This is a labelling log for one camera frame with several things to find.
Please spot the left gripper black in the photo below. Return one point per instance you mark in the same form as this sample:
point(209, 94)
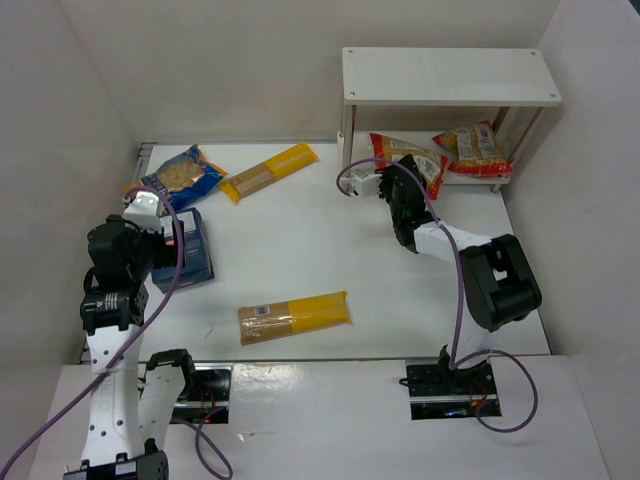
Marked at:
point(170, 245)

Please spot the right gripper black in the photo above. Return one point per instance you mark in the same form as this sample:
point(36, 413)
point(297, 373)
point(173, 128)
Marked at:
point(400, 176)

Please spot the red fusilli pasta bag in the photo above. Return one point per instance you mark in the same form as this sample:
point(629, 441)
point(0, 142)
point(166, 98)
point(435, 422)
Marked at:
point(430, 165)

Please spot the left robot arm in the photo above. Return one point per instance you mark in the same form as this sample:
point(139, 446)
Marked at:
point(130, 411)

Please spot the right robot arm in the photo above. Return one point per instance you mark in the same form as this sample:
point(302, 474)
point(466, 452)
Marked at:
point(495, 283)

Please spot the red fusilli bag on shelf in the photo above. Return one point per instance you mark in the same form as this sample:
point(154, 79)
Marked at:
point(477, 151)

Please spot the blue orecchiette pasta bag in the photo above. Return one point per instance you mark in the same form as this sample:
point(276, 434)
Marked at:
point(184, 178)

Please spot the white two-tier shelf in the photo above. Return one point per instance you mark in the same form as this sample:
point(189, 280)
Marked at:
point(450, 78)

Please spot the dark blue Barilla box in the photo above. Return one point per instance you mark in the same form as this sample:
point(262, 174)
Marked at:
point(198, 266)

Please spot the yellow spaghetti pack far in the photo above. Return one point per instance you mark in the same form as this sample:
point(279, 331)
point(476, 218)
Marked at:
point(268, 172)

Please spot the yellow spaghetti pack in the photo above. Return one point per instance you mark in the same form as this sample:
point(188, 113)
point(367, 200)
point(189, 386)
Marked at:
point(267, 322)
point(268, 172)

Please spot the yellow spaghetti pack near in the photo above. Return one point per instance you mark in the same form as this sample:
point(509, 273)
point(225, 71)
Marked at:
point(267, 322)

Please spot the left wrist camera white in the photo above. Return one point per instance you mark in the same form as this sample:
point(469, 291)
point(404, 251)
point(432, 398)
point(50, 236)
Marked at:
point(144, 210)

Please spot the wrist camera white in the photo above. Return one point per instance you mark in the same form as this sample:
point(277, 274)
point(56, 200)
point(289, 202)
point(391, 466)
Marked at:
point(144, 210)
point(364, 184)

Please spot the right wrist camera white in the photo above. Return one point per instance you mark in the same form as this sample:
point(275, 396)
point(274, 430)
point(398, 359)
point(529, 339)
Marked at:
point(364, 184)

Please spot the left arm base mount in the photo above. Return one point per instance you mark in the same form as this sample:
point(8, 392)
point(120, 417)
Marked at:
point(200, 395)

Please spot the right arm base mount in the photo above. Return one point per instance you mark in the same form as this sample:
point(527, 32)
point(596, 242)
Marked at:
point(435, 393)

